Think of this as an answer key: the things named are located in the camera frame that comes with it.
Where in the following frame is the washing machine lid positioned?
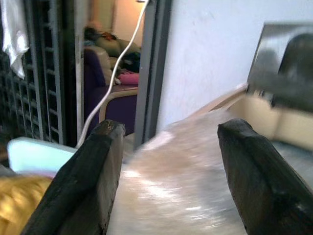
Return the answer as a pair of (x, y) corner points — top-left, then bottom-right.
(246, 22), (313, 108)

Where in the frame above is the white hanging cloth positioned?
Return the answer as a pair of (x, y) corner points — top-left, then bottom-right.
(0, 0), (30, 79)

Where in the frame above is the yellow cloth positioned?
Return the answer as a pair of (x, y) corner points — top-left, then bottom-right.
(0, 175), (53, 235)

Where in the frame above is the purple sofa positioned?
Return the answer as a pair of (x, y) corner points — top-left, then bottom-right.
(83, 46), (139, 137)

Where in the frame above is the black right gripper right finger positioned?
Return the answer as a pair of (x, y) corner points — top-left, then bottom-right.
(217, 118), (313, 235)

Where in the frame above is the white hanging cable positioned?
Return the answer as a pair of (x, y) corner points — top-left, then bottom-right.
(75, 0), (153, 149)

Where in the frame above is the dark metal grille gate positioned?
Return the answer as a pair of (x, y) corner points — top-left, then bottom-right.
(0, 0), (77, 147)

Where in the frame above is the pink folded cloth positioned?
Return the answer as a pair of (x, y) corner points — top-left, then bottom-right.
(118, 73), (139, 85)

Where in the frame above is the light blue plastic basket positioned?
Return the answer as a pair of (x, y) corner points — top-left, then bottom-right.
(7, 137), (77, 175)

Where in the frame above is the grey door frame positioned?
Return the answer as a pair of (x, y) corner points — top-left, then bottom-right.
(133, 0), (173, 151)

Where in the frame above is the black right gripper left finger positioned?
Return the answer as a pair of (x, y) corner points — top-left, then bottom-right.
(21, 119), (126, 235)

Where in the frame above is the pile of clothes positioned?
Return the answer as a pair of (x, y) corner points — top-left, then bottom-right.
(84, 22), (142, 73)

